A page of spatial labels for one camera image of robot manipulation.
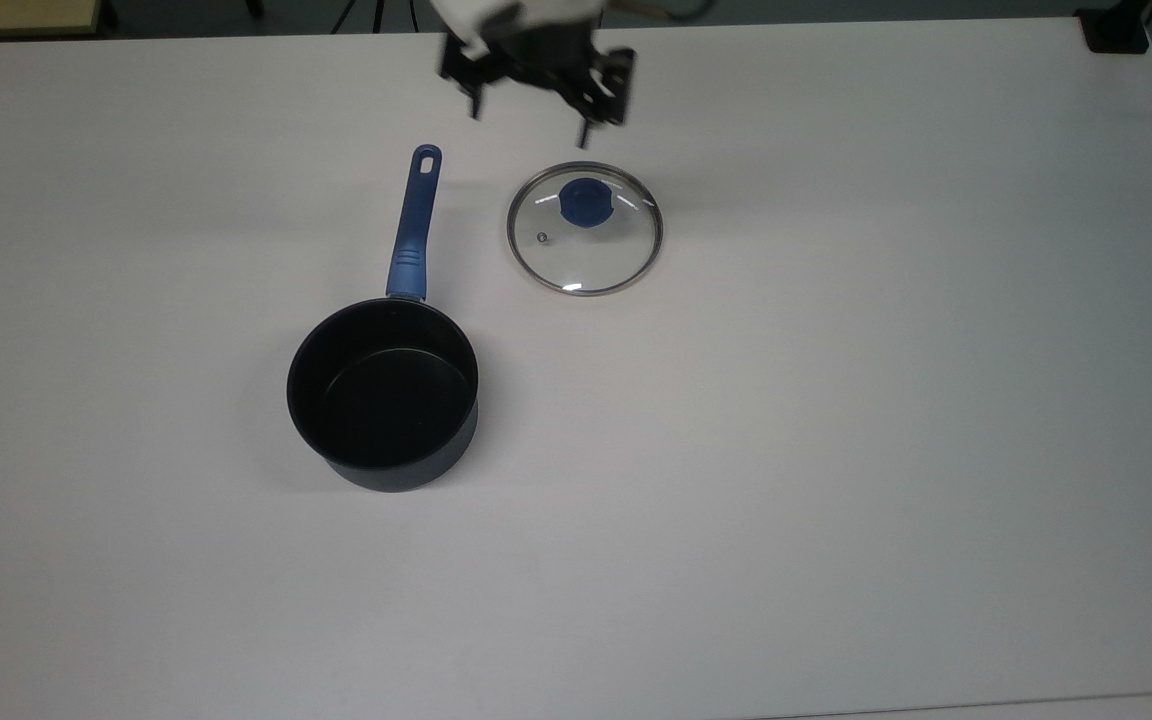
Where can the wooden desk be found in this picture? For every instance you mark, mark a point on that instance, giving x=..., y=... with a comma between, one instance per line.
x=6, y=15

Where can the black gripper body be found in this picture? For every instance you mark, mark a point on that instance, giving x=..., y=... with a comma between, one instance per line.
x=541, y=50

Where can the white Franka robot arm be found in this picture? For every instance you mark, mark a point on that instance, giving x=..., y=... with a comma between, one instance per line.
x=476, y=20

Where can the black tripod legs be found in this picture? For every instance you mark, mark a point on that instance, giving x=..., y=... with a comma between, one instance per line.
x=377, y=12

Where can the glass lid with blue knob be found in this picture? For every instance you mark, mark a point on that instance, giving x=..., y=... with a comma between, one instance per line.
x=586, y=203

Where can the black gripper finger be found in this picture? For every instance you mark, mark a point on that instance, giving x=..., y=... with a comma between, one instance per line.
x=466, y=68
x=608, y=90

